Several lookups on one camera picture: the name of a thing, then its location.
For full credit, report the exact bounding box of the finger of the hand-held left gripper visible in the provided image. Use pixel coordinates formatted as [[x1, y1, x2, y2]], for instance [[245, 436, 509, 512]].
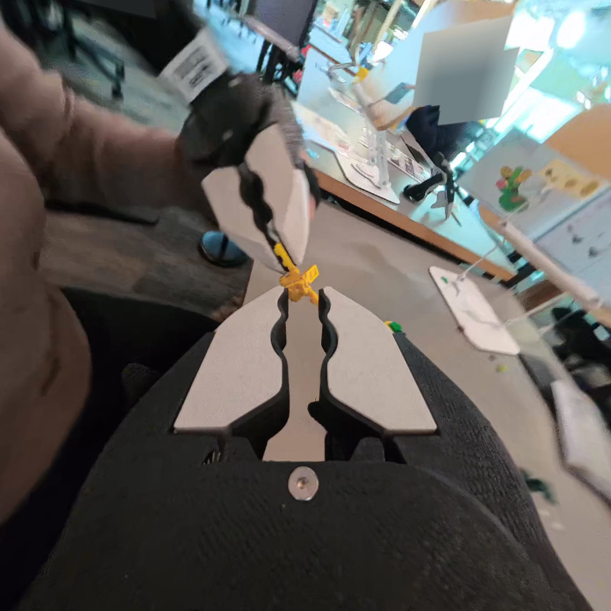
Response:
[[243, 123, 314, 266], [200, 166, 288, 277]]

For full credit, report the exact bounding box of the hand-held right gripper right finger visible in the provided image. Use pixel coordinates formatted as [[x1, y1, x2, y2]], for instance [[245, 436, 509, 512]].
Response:
[[317, 287, 438, 437]]

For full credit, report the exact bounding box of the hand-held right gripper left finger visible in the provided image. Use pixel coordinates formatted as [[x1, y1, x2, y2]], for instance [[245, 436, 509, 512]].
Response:
[[173, 287, 290, 438]]

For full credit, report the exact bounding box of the yellow brick flower assembly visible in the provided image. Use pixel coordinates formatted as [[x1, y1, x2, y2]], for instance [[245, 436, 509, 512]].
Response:
[[272, 242, 321, 307]]

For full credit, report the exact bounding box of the person's left forearm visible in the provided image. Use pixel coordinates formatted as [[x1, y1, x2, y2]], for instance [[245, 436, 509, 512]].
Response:
[[0, 21, 213, 222]]

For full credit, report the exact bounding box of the grey desk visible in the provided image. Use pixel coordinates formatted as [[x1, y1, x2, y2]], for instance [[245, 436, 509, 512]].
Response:
[[239, 203, 611, 611]]

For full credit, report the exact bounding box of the blue round base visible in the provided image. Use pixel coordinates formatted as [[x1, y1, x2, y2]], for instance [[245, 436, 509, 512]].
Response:
[[197, 230, 250, 268]]

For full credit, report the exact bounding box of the white folding stand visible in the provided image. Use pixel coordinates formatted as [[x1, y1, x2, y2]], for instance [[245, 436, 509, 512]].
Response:
[[327, 62, 403, 205]]

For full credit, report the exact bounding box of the large black display screen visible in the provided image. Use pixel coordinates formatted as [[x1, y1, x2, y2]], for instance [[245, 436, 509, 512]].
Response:
[[248, 0, 320, 47]]

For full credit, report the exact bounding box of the white booklet stand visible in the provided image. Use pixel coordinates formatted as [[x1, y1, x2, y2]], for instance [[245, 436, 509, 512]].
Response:
[[428, 205, 611, 358]]

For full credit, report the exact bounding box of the spare black white gripper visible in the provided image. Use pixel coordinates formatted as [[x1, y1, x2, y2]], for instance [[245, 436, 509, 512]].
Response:
[[402, 157, 465, 226]]

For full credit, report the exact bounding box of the person's brown sweater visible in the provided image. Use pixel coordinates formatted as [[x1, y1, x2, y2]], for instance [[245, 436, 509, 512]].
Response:
[[0, 129, 92, 526]]

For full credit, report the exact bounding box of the brick instruction booklet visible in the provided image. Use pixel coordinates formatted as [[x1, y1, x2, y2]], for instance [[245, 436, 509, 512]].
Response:
[[457, 126, 611, 287]]

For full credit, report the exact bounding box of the wooden booklet board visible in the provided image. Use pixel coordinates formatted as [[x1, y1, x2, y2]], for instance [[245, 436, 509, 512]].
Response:
[[542, 102, 611, 184]]

